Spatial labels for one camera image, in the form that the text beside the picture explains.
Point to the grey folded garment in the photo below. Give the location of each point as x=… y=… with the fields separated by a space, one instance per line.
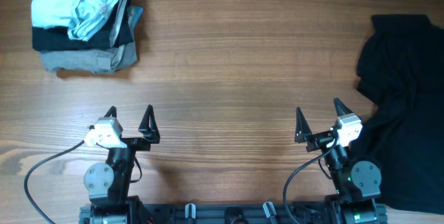
x=97 y=61

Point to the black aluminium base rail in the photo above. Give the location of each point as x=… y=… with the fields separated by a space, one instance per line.
x=243 y=213

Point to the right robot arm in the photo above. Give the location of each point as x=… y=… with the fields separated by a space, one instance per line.
x=356 y=180

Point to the right white rail clip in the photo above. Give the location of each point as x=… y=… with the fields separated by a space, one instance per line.
x=270 y=212

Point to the light blue folded garment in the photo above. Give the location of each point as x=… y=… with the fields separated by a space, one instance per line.
x=82 y=18

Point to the left white rail clip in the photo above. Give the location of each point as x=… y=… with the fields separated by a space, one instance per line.
x=190 y=211

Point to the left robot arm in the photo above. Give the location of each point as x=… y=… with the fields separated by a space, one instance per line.
x=108 y=182

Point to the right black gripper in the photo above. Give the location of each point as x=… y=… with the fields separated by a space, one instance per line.
x=302 y=131

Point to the white rail clip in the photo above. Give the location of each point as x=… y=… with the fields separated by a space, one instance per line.
x=270 y=212
x=190 y=211

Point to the black folded garment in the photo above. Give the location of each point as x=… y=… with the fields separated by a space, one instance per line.
x=114 y=33

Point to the black t-shirt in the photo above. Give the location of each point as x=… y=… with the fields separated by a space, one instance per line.
x=401 y=71

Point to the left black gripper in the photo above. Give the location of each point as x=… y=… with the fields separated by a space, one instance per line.
x=150 y=133

